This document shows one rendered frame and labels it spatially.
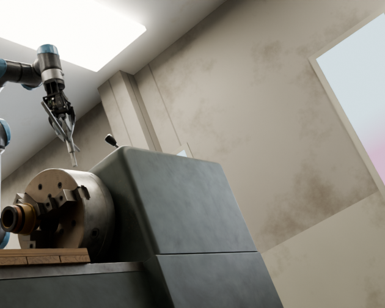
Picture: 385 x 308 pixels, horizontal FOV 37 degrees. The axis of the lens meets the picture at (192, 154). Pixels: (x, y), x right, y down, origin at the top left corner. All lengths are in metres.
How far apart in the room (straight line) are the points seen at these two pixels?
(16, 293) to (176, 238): 0.59
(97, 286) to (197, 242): 0.44
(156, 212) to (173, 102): 3.33
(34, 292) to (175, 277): 0.46
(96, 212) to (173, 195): 0.31
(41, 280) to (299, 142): 3.16
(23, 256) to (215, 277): 0.68
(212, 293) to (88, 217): 0.45
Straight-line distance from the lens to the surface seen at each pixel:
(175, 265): 1.74
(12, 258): 1.41
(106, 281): 1.59
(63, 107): 2.00
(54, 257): 1.49
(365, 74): 4.27
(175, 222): 1.84
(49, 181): 1.81
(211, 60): 4.93
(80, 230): 1.69
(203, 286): 1.80
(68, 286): 1.50
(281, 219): 4.37
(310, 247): 4.25
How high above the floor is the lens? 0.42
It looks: 23 degrees up
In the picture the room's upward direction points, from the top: 22 degrees counter-clockwise
